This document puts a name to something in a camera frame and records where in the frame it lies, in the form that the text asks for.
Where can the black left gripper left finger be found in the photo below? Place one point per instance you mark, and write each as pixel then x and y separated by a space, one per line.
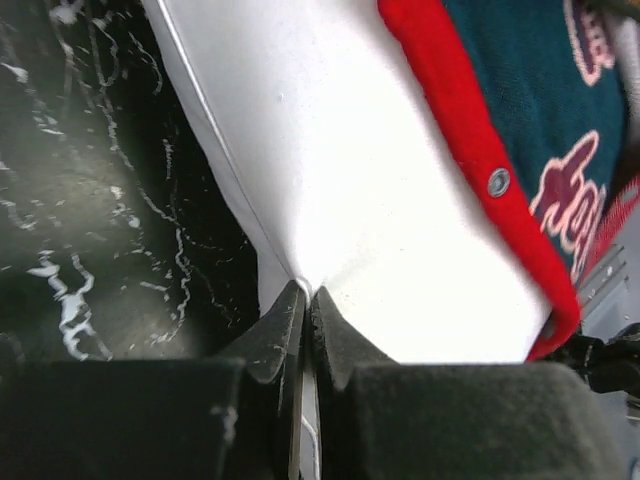
pixel 235 415

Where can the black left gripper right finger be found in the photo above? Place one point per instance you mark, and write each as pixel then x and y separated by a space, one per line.
pixel 379 419

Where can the white pillow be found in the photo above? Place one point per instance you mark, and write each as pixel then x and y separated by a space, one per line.
pixel 324 149

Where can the red patterned pillowcase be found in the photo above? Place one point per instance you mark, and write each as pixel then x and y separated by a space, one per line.
pixel 538 102

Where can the aluminium frame rail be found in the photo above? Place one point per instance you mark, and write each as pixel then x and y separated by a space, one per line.
pixel 607 296

